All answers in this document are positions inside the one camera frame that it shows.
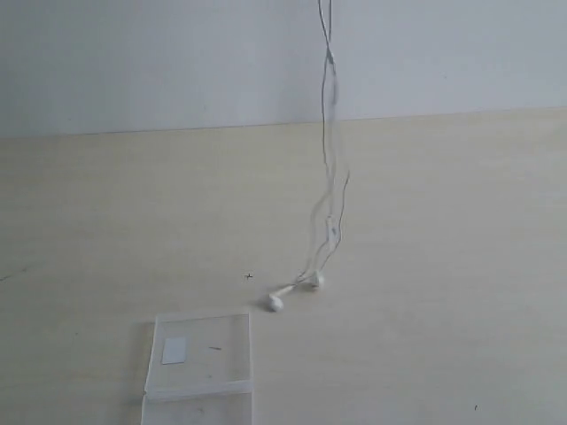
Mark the white wired earphones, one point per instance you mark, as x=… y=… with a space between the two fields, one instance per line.
x=327 y=214

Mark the clear plastic box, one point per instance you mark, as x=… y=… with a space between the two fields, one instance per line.
x=200 y=370

